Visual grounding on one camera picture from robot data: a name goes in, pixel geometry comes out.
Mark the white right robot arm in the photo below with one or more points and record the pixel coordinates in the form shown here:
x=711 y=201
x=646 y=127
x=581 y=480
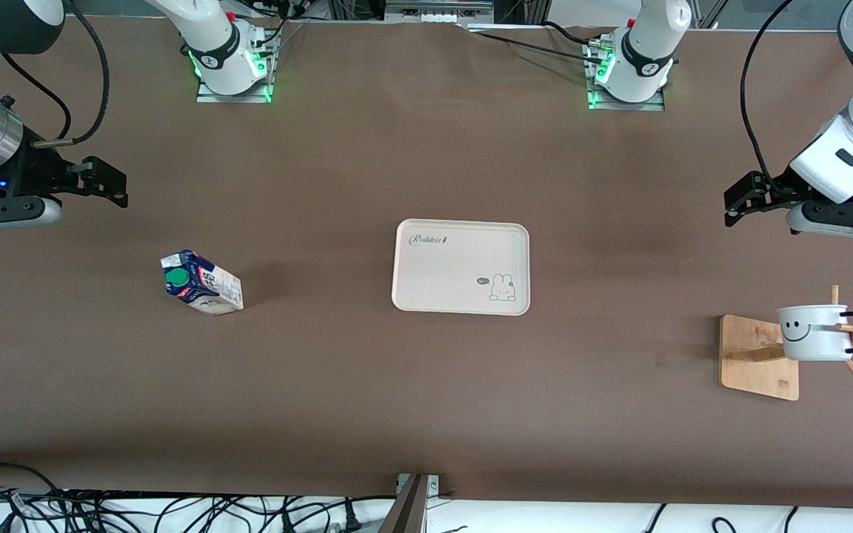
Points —
x=212 y=44

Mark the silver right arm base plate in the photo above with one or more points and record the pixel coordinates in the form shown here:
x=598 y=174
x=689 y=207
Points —
x=208 y=98

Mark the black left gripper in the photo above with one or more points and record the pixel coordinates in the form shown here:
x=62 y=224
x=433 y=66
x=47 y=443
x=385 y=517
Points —
x=783 y=184

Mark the cream rabbit print tray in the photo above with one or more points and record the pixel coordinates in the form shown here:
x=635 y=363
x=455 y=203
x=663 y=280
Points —
x=441 y=274

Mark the blue milk carton green cap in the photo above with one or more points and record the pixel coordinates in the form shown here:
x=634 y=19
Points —
x=201 y=285

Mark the silver socket strip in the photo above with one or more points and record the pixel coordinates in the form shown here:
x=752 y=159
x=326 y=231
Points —
x=437 y=13

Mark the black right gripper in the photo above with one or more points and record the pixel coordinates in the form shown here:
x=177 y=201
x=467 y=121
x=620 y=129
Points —
x=29 y=169

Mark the silver metal clamp bracket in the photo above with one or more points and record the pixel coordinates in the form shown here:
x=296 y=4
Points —
x=432 y=483

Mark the wooden cup rack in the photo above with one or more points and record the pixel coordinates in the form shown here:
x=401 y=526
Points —
x=756 y=377

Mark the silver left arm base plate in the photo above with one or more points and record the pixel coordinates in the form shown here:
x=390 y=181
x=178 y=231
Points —
x=649 y=106

